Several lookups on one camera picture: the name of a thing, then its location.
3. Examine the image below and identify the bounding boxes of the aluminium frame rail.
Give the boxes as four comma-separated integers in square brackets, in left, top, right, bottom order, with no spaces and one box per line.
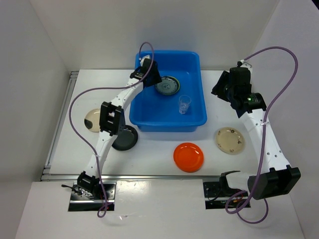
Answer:
[41,71,260,182]

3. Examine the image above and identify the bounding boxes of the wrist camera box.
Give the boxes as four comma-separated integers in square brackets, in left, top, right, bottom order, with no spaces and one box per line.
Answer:
[139,55,152,66]
[237,59,253,73]

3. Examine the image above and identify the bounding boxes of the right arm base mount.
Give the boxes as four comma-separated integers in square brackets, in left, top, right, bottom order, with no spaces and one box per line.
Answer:
[203,182,248,210]

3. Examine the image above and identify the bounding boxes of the orange round plate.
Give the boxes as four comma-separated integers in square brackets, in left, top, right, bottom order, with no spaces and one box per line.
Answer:
[173,142,204,173]

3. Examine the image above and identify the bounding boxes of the beige plate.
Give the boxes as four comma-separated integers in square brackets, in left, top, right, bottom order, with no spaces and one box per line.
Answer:
[215,127,245,155]
[84,109,100,132]

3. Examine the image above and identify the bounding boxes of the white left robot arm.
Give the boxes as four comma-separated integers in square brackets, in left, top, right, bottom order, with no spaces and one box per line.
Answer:
[77,55,161,199]

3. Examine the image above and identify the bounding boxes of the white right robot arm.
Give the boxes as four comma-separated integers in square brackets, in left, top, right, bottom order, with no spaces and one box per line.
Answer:
[211,67,301,200]

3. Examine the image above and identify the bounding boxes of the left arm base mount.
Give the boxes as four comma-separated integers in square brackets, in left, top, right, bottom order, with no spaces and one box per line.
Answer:
[61,182,116,212]

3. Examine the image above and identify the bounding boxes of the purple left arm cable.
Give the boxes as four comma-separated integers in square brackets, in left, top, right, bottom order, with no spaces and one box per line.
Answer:
[69,41,155,218]

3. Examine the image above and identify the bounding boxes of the clear plastic cup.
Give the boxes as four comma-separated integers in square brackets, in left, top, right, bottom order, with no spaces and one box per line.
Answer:
[178,95,191,115]

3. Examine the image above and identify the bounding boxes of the blue patterned ceramic plate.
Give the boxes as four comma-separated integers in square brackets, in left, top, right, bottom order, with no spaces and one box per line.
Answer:
[155,76,176,96]

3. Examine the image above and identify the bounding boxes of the lime green plate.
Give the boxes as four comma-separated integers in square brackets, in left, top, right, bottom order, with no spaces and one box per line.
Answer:
[172,77,180,94]

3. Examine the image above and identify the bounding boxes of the black round plate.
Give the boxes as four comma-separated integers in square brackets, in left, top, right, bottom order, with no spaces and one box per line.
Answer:
[112,125,139,151]

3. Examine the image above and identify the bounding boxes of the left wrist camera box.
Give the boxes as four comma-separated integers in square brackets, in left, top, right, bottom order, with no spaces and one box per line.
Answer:
[139,55,152,66]

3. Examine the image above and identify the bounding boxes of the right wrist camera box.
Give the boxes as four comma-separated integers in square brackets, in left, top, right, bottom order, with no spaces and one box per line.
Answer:
[237,59,253,73]

